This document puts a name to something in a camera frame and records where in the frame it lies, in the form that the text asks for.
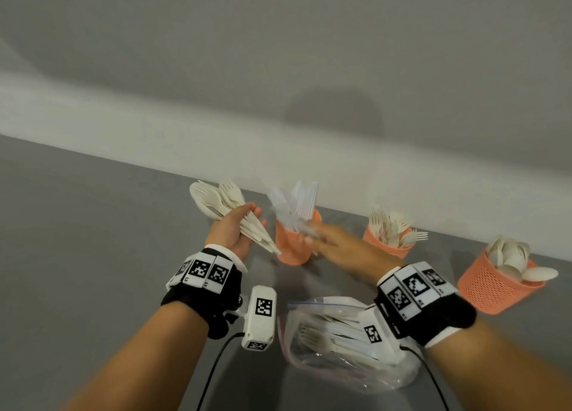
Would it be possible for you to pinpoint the person's right hand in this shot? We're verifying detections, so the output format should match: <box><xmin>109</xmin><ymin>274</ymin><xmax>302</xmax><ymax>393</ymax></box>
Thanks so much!
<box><xmin>305</xmin><ymin>222</ymin><xmax>404</xmax><ymax>287</ymax></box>

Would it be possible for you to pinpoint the person's left hand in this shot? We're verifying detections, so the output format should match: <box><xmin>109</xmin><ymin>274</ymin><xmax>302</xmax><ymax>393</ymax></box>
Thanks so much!
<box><xmin>204</xmin><ymin>202</ymin><xmax>269</xmax><ymax>261</ymax></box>

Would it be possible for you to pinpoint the bundle of white cutlery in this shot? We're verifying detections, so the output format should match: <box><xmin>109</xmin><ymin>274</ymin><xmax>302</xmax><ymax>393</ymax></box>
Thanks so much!
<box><xmin>189</xmin><ymin>180</ymin><xmax>282</xmax><ymax>256</ymax></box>

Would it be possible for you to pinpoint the bunch of white forks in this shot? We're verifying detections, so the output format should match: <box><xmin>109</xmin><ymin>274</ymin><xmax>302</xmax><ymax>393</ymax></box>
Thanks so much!
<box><xmin>368</xmin><ymin>205</ymin><xmax>430</xmax><ymax>249</ymax></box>

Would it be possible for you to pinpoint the clear plastic bag of cutlery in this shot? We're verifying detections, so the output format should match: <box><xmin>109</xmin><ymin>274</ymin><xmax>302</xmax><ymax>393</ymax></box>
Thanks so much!
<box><xmin>276</xmin><ymin>296</ymin><xmax>424</xmax><ymax>394</ymax></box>

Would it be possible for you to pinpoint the bunch of white spoons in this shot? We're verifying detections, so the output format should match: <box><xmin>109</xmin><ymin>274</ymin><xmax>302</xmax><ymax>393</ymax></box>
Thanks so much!
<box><xmin>486</xmin><ymin>236</ymin><xmax>560</xmax><ymax>284</ymax></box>

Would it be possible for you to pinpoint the person's right forearm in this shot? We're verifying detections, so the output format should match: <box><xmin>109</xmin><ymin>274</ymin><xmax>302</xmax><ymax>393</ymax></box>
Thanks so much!
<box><xmin>427</xmin><ymin>318</ymin><xmax>572</xmax><ymax>411</ymax></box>

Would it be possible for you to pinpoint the person's left forearm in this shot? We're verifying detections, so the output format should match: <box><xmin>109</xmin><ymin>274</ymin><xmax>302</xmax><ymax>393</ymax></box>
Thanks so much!
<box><xmin>64</xmin><ymin>301</ymin><xmax>211</xmax><ymax>411</ymax></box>

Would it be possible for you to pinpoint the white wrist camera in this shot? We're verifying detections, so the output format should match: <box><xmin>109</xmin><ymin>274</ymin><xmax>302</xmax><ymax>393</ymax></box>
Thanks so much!
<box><xmin>357</xmin><ymin>304</ymin><xmax>408</xmax><ymax>365</ymax></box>
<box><xmin>241</xmin><ymin>285</ymin><xmax>278</xmax><ymax>352</ymax></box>

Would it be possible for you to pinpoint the black camera cable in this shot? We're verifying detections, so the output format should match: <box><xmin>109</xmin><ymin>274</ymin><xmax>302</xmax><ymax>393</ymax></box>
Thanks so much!
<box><xmin>196</xmin><ymin>332</ymin><xmax>246</xmax><ymax>411</ymax></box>
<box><xmin>399</xmin><ymin>345</ymin><xmax>450</xmax><ymax>411</ymax></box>

